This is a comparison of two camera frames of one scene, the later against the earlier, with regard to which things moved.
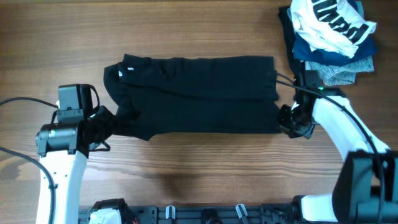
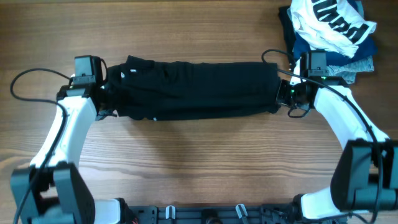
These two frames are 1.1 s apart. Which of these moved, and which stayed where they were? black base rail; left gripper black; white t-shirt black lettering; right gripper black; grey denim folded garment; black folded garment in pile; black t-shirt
Moved: right gripper black; black t-shirt; left gripper black
Stayed: black folded garment in pile; white t-shirt black lettering; black base rail; grey denim folded garment
